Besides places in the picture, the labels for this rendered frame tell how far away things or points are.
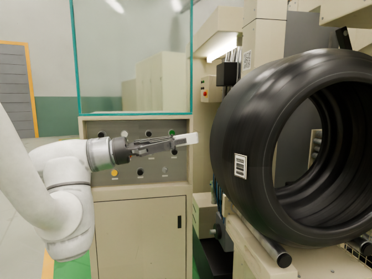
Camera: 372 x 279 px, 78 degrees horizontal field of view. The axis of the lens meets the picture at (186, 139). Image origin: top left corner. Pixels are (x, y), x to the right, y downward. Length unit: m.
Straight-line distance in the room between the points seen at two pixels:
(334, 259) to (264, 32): 0.86
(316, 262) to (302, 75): 0.64
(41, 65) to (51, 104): 1.32
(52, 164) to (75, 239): 0.18
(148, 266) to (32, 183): 1.08
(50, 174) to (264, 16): 0.90
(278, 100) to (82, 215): 0.52
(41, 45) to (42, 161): 8.91
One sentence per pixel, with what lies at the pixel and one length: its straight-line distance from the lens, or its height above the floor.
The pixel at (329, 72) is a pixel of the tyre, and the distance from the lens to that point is 0.69.
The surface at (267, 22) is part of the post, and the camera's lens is 1.05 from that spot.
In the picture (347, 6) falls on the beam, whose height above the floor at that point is 1.66.
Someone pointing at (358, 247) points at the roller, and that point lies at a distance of 0.94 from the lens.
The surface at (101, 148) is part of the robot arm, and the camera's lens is 0.62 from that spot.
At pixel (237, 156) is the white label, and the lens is 0.61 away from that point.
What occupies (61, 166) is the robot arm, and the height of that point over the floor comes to 1.19.
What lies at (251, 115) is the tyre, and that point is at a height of 1.31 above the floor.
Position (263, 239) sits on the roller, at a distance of 0.83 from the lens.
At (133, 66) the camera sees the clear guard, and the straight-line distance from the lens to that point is 1.18.
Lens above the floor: 1.36
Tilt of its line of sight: 10 degrees down
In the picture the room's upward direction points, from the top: straight up
